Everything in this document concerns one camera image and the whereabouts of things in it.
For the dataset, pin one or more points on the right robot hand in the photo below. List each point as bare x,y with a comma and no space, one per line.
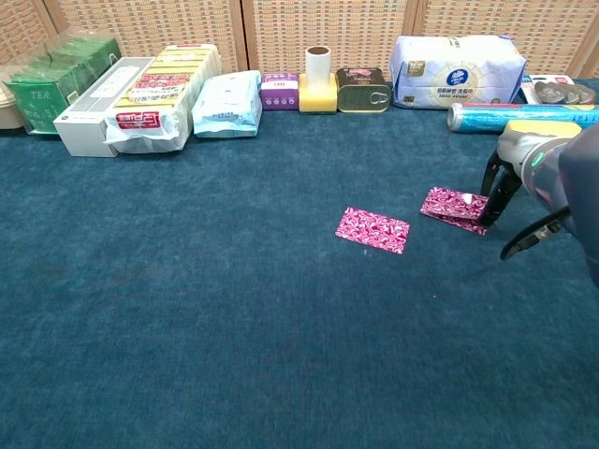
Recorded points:
515,149

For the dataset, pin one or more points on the pink patterned pouch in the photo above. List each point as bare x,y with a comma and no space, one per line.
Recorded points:
449,206

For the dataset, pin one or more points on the pink patterned packet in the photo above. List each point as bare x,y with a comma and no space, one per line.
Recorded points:
374,230

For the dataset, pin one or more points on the loose yellow sponge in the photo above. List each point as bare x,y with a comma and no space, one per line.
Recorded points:
538,127

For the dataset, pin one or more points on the blue cling wrap roll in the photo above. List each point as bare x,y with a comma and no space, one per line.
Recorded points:
477,119

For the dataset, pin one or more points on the white blue tissue pack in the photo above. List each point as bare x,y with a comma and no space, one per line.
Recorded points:
458,72

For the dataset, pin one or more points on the dark canned meat tin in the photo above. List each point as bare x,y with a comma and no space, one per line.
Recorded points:
362,91

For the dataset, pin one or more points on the yellow tape holder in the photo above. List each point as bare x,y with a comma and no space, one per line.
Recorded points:
318,99

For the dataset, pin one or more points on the white paper roll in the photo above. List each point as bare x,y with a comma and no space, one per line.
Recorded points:
318,65

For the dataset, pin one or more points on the woven folding screen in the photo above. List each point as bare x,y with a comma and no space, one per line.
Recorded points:
327,23

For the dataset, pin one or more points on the small purple box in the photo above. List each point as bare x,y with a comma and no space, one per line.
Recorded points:
280,93

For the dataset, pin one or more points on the light blue wet wipes pack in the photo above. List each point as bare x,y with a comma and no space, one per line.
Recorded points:
229,105

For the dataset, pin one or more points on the dark blue table mat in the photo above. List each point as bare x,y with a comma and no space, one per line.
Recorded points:
210,304

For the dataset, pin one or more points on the yellow sponge multipack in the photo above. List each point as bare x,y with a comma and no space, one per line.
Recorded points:
164,93

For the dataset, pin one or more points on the white power strip box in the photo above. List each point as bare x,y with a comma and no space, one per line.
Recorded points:
89,121

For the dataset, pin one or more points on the green tea bag box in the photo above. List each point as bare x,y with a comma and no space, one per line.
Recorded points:
42,93

